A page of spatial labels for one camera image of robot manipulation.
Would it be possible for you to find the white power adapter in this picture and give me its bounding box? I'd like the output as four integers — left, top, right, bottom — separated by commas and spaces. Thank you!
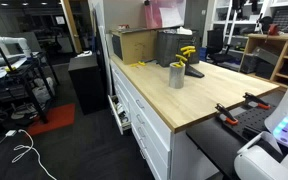
5, 129, 18, 138

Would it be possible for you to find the white paper sheet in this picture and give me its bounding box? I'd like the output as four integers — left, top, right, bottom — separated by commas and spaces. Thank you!
159, 6, 184, 28

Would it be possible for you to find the white plastic bag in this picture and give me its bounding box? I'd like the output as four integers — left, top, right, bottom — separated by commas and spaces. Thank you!
32, 77, 57, 105

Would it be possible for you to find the black perforated mounting board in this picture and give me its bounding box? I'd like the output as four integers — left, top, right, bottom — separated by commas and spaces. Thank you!
221, 99, 287, 141

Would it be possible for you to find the black clamp orange handle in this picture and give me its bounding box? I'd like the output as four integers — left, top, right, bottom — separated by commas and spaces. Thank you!
214, 102, 239, 126
242, 92, 272, 110

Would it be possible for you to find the white cloth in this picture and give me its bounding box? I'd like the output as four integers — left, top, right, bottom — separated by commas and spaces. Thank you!
176, 26, 194, 36

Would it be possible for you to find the red tool on shelf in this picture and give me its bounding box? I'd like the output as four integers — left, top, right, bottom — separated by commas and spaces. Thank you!
267, 23, 280, 37

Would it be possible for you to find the small white item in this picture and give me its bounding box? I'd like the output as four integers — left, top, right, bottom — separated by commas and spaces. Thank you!
75, 49, 94, 58

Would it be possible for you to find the black leaning panel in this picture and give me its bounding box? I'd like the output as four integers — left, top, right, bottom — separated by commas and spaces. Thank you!
92, 8, 114, 98

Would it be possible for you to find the black work cart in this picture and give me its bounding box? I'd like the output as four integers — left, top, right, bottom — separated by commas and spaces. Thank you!
0, 51, 60, 134

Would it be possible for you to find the white drawer cabinet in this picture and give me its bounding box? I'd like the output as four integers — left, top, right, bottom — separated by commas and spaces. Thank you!
107, 59, 218, 180

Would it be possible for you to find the black storage crate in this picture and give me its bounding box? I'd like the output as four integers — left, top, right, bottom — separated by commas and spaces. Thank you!
255, 59, 275, 80
240, 53, 259, 75

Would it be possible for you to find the cylindrical metal tin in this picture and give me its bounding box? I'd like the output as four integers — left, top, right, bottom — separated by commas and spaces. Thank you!
168, 61, 186, 90

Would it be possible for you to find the black pedestal cabinet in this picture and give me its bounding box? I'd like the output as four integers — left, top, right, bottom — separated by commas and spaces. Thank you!
67, 53, 110, 115

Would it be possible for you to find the grey storage box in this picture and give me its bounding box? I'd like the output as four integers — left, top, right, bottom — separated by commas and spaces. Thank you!
252, 46, 280, 66

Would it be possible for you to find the wooden shelf unit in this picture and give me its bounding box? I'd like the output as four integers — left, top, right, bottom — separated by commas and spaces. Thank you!
238, 33, 288, 90

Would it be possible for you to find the white shelving unit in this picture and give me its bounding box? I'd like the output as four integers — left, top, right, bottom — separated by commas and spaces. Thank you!
212, 0, 275, 54

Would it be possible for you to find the grey fabric storage bin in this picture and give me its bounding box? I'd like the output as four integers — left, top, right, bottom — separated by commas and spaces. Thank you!
156, 29, 202, 68

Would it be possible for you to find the open white drawer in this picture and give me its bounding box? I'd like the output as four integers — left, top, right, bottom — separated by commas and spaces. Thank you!
107, 94, 132, 136

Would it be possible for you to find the blue container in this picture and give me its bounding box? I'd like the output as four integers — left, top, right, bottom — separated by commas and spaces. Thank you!
198, 46, 208, 62

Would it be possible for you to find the white ladder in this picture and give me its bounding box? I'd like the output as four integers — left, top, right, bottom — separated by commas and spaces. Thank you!
222, 0, 242, 46

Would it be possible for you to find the black triangular tool stand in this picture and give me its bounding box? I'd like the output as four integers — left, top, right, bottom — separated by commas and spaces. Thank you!
183, 54, 206, 79

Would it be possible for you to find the red floor mat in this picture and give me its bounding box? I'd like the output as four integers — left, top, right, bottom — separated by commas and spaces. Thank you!
25, 103, 77, 137

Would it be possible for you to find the black office chair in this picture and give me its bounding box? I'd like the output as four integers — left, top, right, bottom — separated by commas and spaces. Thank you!
206, 29, 236, 66

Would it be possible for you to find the brown cardboard box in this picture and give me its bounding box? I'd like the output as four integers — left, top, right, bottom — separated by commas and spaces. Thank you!
111, 29, 159, 65

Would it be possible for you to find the wooden door frame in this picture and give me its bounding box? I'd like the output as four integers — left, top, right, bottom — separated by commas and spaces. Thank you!
61, 0, 84, 54

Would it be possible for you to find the white floor cable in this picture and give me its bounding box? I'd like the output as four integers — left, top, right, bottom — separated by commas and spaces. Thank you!
0, 129, 58, 180

